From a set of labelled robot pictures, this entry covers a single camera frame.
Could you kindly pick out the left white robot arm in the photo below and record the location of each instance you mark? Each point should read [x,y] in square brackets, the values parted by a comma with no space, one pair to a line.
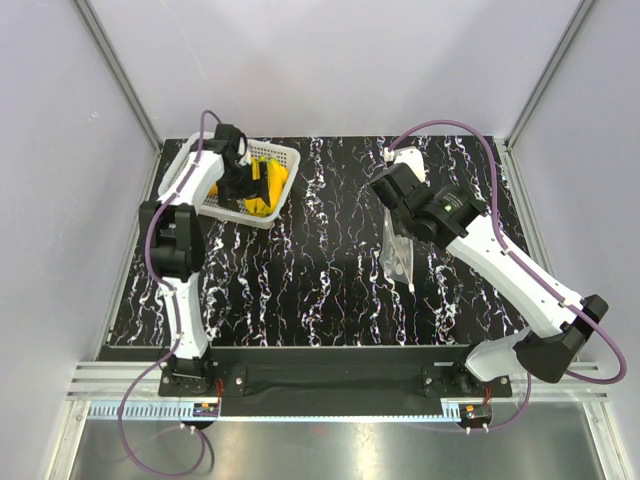
[174,247]

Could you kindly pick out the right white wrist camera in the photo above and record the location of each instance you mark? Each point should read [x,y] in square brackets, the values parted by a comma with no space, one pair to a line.
[410,156]

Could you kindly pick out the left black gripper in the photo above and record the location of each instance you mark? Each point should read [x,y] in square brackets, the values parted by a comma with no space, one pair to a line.
[229,198]

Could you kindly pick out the clear zip top bag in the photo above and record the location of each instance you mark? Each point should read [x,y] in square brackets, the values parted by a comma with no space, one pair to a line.
[397,256]

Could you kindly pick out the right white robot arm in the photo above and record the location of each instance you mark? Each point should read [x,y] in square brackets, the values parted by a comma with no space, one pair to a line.
[559,320]

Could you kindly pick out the front aluminium frame rail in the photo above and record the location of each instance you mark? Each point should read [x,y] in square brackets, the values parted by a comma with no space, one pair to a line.
[314,386]

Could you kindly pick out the right aluminium frame post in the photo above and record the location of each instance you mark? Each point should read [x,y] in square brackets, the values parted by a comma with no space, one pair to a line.
[571,32]

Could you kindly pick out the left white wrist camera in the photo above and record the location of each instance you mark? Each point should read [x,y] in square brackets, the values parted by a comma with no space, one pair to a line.
[243,152]

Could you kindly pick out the aluminium frame post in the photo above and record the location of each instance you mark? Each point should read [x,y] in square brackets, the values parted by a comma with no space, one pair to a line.
[571,32]
[107,52]

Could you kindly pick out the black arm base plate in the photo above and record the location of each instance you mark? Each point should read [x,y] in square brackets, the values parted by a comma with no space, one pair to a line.
[446,358]

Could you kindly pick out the white plastic perforated basket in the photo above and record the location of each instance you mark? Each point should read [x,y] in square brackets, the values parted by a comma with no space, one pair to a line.
[282,164]

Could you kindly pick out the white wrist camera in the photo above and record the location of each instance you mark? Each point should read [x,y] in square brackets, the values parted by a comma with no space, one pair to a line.
[243,152]
[410,156]

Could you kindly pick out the yellow banana bunch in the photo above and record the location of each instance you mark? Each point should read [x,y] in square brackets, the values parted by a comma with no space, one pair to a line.
[272,190]

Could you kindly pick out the left aluminium frame post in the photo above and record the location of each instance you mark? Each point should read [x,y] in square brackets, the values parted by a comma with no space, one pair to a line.
[107,52]

